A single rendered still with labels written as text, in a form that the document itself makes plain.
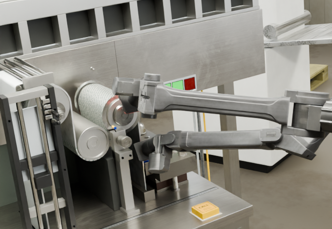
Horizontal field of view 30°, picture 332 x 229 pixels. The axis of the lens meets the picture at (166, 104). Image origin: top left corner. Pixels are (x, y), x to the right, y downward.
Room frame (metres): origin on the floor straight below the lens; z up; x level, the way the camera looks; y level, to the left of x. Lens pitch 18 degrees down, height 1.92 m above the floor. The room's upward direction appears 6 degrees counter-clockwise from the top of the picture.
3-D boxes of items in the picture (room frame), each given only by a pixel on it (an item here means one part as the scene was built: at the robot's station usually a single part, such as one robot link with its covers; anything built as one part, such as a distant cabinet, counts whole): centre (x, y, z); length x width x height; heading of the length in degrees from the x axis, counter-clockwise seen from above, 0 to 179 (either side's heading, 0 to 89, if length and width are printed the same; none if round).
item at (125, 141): (1.95, 0.15, 1.18); 0.04 x 0.02 x 0.04; 119
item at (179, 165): (2.27, 0.08, 1.00); 0.40 x 0.16 x 0.06; 29
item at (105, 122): (2.04, 0.16, 1.25); 0.15 x 0.01 x 0.15; 119
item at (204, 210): (1.91, -0.10, 0.91); 0.07 x 0.07 x 0.02; 29
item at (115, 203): (2.16, 0.27, 1.00); 0.33 x 0.07 x 0.20; 29
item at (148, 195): (2.18, 0.16, 0.92); 0.28 x 0.04 x 0.04; 29
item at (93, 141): (2.09, 0.32, 1.18); 0.26 x 0.12 x 0.12; 29
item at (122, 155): (1.99, 0.17, 1.05); 0.06 x 0.05 x 0.31; 29
